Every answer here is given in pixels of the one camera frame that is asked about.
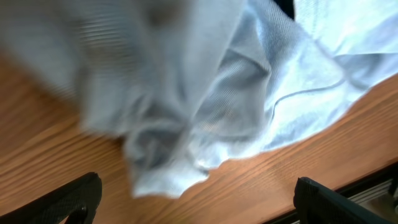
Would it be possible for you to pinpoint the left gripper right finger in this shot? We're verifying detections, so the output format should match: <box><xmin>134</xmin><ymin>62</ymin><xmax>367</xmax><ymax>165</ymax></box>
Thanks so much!
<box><xmin>294</xmin><ymin>177</ymin><xmax>391</xmax><ymax>224</ymax></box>

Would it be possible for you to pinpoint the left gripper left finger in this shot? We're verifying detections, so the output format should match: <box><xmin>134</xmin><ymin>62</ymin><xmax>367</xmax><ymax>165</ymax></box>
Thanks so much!
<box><xmin>1</xmin><ymin>172</ymin><xmax>102</xmax><ymax>224</ymax></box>

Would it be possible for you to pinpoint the light blue t-shirt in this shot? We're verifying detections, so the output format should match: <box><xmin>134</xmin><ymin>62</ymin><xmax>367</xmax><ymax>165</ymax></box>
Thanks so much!
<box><xmin>1</xmin><ymin>0</ymin><xmax>397</xmax><ymax>198</ymax></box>

